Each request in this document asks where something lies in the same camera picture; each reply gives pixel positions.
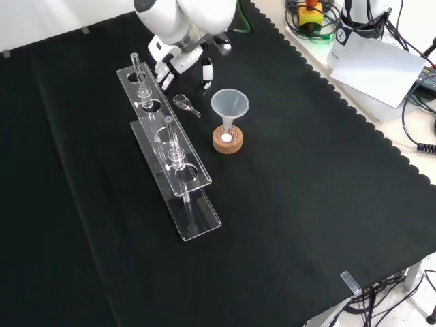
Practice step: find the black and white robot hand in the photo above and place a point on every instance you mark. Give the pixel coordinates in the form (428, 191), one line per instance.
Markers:
(177, 56)

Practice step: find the clear glass weighing funnel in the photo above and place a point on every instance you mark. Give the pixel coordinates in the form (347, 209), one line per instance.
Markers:
(182, 102)

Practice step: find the clear plastic funnel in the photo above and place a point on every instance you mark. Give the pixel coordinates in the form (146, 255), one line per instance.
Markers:
(230, 102)

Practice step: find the clear acrylic funnel stand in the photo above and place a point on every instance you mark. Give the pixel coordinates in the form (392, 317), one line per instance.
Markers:
(170, 153)

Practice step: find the round-bottom glass flask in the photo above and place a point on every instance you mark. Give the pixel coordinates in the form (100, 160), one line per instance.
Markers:
(227, 137)

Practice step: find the grey tape piece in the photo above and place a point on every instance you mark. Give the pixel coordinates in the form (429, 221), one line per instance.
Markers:
(85, 30)
(6, 54)

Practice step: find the yellow stop button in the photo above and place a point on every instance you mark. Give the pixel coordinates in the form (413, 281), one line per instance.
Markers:
(310, 15)

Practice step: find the black table cloth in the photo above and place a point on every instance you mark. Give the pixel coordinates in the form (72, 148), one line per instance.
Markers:
(272, 204)

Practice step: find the pale board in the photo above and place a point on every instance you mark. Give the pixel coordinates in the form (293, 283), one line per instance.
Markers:
(374, 71)

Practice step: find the black power adapter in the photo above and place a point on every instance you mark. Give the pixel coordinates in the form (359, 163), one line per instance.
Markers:
(427, 79)

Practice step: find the clear cloth clamp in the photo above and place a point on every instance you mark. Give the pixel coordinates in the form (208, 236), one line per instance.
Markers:
(351, 282)

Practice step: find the grey table leg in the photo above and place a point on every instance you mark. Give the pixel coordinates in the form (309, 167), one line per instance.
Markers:
(413, 277)

